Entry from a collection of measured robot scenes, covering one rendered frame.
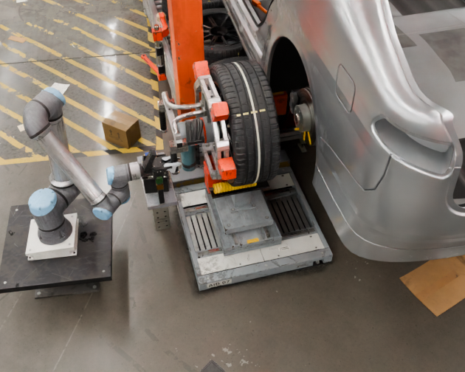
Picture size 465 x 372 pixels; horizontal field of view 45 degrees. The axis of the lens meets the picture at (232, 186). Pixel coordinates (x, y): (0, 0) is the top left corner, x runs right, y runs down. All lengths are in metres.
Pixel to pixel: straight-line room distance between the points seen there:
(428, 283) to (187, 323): 1.44
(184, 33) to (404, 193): 1.53
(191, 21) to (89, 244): 1.35
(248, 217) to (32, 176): 1.63
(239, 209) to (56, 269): 1.11
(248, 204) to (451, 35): 1.55
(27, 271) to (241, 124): 1.42
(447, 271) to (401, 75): 1.83
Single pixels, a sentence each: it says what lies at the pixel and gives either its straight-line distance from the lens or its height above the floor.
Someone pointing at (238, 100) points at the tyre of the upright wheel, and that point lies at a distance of 2.77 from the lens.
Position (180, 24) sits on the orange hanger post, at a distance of 3.11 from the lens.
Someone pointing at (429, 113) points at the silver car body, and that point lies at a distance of 2.02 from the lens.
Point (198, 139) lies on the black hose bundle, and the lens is 2.78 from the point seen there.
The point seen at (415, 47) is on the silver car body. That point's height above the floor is 1.05.
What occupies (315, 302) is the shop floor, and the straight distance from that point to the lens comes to 3.36.
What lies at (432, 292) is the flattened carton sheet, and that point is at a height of 0.01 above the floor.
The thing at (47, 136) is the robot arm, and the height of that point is 1.09.
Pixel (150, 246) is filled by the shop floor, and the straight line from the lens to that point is 3.60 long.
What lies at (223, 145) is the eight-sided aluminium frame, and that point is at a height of 0.96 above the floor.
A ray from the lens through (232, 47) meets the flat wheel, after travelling 4.32.
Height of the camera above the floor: 2.83
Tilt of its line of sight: 46 degrees down
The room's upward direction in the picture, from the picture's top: straight up
